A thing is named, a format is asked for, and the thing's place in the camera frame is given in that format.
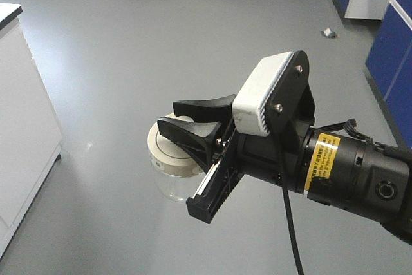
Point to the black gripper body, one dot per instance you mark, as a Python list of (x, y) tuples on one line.
[(231, 155)]

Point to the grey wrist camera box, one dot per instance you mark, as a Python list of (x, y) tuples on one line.
[(248, 107)]

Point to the white lab bench left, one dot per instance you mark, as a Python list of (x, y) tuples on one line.
[(30, 130)]

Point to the glass jar with beige lid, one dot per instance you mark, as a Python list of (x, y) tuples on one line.
[(176, 174)]

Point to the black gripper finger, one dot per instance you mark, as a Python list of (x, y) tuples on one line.
[(202, 111), (198, 140)]

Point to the blue lab cabinets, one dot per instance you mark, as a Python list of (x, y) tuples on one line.
[(342, 83)]

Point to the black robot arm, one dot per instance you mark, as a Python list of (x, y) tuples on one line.
[(332, 165)]

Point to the small debris on floor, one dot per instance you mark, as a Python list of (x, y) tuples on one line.
[(329, 33)]

